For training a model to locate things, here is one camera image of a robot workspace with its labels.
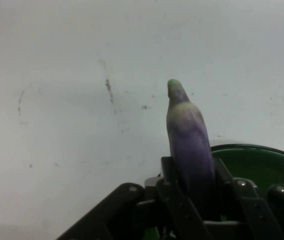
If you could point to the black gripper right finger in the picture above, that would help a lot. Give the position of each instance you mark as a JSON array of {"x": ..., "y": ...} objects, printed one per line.
[{"x": 252, "y": 207}]

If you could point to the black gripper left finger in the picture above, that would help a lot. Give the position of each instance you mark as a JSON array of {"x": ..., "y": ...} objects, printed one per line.
[{"x": 131, "y": 212}]

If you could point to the purple toy eggplant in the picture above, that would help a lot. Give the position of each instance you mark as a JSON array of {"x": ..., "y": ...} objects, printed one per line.
[{"x": 189, "y": 150}]

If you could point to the green round plate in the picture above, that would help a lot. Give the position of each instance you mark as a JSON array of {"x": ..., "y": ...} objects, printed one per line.
[{"x": 257, "y": 165}]

